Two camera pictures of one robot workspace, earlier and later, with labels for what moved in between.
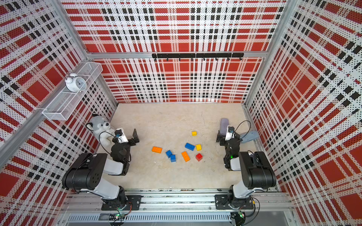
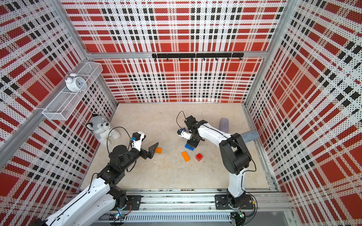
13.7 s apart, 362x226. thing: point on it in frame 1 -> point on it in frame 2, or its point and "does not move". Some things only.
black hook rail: [199, 55] does not move
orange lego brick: [186, 157] does not move
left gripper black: [136, 139] -> [151, 152]
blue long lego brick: [190, 146] does not move
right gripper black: [222, 140] -> [193, 144]
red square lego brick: [199, 157] does not move
